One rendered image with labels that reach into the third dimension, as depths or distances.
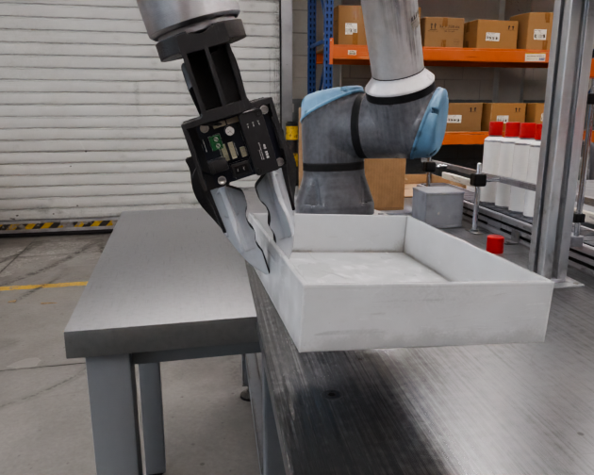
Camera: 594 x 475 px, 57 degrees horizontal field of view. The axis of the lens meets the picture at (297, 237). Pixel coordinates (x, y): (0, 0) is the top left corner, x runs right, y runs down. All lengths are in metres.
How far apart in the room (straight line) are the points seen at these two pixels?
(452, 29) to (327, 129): 4.22
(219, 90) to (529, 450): 0.40
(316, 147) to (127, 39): 4.29
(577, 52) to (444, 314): 0.64
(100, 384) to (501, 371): 0.53
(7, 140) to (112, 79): 1.03
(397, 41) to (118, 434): 0.72
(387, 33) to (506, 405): 0.57
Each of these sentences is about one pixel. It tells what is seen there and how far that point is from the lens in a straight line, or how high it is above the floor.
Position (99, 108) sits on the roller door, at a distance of 5.20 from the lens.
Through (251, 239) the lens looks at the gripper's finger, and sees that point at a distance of 0.49.
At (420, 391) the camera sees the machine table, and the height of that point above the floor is 0.83.
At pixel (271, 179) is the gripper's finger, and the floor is 1.06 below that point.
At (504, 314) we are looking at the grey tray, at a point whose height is 0.96.
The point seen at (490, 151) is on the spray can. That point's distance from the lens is 1.46.
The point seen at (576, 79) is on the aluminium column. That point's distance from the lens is 0.99.
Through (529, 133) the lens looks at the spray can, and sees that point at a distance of 1.35.
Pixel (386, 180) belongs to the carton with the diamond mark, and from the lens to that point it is 1.48.
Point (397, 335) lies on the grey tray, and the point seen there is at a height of 0.95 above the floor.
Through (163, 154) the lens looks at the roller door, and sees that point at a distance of 5.18.
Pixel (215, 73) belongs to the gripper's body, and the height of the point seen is 1.14.
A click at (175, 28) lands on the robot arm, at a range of 0.44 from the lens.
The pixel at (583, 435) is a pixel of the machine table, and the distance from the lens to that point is 0.59.
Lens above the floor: 1.12
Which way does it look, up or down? 13 degrees down
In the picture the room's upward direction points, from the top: straight up
